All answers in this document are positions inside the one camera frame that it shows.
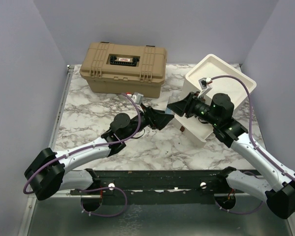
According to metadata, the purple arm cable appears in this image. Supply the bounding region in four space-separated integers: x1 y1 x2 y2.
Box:
211 75 295 214
23 91 142 195

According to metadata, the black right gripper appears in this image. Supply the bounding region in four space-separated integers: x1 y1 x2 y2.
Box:
168 91 220 126

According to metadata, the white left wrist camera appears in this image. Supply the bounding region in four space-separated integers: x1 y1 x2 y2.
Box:
126 92 144 105

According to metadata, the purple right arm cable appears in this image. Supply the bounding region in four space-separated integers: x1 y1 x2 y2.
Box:
211 75 295 214

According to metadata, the black front mounting rail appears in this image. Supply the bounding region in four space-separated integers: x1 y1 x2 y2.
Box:
68 168 264 206

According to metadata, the white bottom pull-out drawer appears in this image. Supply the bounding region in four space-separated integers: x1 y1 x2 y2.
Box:
172 115 213 148

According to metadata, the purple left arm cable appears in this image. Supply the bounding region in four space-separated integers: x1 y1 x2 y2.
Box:
23 91 142 195

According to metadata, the aluminium table edge rail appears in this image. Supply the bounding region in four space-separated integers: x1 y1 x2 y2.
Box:
47 64 75 151

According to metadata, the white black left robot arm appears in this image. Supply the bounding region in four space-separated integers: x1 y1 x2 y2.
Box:
24 106 174 201

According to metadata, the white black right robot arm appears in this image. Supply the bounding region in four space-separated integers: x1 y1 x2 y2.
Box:
167 92 295 219

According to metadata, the tan plastic tool case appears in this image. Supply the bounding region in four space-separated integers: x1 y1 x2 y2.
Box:
80 42 167 98

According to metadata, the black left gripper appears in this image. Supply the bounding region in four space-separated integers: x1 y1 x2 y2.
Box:
123 103 174 141

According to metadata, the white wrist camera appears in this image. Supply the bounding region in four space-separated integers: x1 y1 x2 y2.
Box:
126 92 144 105
197 77 212 98

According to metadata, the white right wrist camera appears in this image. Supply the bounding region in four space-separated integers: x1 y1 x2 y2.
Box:
197 77 212 98

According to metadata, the black case carry handle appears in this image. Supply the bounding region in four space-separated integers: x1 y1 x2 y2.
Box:
109 55 140 67

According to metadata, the white drawer organizer box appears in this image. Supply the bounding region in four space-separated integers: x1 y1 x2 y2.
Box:
179 54 257 114

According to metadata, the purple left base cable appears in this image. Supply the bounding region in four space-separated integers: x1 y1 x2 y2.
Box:
80 185 129 217

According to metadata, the clear blue small container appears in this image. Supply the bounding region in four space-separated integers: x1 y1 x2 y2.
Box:
165 109 175 115

